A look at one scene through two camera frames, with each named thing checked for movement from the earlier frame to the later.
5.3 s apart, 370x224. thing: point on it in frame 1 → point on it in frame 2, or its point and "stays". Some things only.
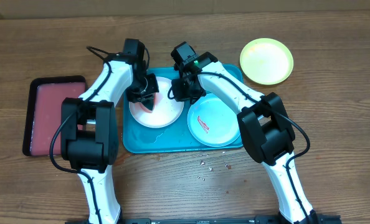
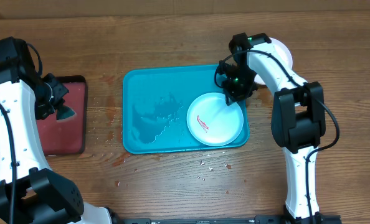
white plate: x=166 y=110 → x=285 y=54
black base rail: x=300 y=219 stays
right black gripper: x=176 y=88 → x=235 y=96
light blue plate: x=213 y=121 stays
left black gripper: x=133 y=98 → x=43 y=110
